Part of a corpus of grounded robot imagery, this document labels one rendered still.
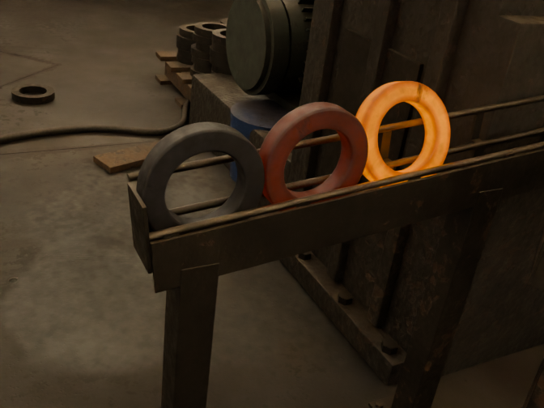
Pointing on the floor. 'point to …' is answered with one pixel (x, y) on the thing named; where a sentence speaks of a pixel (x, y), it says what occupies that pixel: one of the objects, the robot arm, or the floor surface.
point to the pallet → (194, 56)
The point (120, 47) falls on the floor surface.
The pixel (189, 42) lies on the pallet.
